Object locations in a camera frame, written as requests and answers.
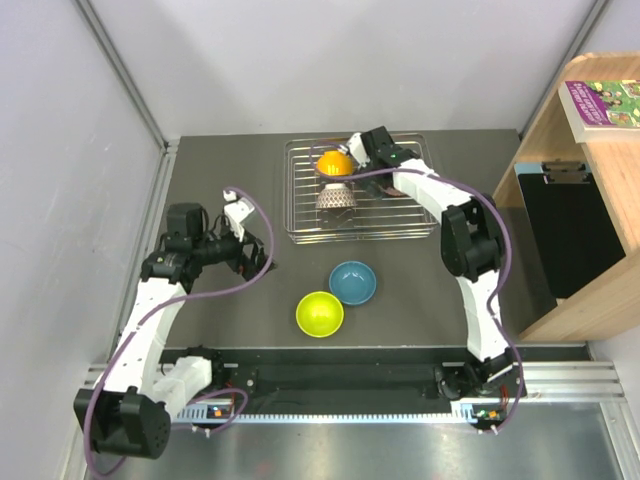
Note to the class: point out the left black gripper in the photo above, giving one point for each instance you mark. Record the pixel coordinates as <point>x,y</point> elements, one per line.
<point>241,262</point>

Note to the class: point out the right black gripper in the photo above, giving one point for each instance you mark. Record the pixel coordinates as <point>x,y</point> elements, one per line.
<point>364,179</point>

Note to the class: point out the orange bowl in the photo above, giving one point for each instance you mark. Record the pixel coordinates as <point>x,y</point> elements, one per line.
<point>335,163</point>

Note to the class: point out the red floral patterned bowl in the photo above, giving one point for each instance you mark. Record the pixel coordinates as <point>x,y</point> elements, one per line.
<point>335,196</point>

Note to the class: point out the lime green bowl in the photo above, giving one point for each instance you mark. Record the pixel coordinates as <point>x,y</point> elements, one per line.
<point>319,314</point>

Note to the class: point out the blue ceramic bowl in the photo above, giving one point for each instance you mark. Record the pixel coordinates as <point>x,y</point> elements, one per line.
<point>353,283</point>

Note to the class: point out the black white leaf bowl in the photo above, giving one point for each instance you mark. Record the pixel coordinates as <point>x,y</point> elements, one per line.
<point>390,192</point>

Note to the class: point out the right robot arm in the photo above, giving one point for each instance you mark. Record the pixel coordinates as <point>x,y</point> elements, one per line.
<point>475,249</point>

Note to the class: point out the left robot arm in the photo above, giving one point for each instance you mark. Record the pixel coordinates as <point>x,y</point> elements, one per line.
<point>129,411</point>

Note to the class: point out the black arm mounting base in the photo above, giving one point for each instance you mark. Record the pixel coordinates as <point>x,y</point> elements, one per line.
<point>358,380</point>

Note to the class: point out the black clipboard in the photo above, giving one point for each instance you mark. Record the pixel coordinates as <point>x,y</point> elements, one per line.
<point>575,237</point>

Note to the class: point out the purple green book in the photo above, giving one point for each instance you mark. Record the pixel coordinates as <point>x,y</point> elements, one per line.
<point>601,111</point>

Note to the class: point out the wooden shelf unit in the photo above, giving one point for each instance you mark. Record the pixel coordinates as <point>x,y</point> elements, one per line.
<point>608,305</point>

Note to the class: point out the metal wire dish rack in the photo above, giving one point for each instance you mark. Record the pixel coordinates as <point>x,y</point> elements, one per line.
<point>373,217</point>

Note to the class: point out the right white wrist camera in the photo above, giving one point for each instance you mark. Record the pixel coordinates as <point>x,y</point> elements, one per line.
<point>354,148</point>

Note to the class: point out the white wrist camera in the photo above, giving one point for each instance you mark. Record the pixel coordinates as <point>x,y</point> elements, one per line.
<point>237,210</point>
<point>354,148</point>

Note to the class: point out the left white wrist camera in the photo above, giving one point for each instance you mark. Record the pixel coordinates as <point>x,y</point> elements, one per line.
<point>237,210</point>

